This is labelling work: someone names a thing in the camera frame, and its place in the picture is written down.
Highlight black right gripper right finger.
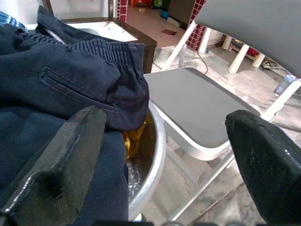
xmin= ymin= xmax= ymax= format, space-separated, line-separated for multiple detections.
xmin=224 ymin=109 xmax=301 ymax=224

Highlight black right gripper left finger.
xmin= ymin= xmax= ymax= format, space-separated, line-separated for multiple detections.
xmin=0 ymin=105 xmax=108 ymax=226

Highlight dark navy shorts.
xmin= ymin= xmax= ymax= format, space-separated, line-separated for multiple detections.
xmin=0 ymin=6 xmax=151 ymax=132

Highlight navy blue cloth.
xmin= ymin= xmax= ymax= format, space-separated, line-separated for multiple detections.
xmin=0 ymin=105 xmax=129 ymax=226

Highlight yellow cloth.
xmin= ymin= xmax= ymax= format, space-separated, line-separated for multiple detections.
xmin=122 ymin=121 xmax=148 ymax=161

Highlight aluminium basin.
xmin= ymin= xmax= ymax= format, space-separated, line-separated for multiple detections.
xmin=126 ymin=103 xmax=167 ymax=223

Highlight grey white folding chair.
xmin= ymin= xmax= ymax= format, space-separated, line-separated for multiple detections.
xmin=143 ymin=0 xmax=301 ymax=223

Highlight small white table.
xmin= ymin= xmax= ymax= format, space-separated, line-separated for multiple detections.
xmin=198 ymin=27 xmax=266 ymax=75

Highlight red grid patterned panel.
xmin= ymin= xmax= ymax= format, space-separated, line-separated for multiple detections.
xmin=185 ymin=0 xmax=208 ymax=51
xmin=117 ymin=0 xmax=129 ymax=24

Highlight dark brown wooden table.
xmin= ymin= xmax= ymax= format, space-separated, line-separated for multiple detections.
xmin=43 ymin=0 xmax=158 ymax=74

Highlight blue checked cloth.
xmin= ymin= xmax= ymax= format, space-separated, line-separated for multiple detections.
xmin=0 ymin=10 xmax=29 ymax=32

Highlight dark cabinet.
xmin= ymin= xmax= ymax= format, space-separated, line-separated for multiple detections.
xmin=168 ymin=0 xmax=196 ymax=24

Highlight blue white dustpan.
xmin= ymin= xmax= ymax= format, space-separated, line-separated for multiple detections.
xmin=159 ymin=12 xmax=179 ymax=26

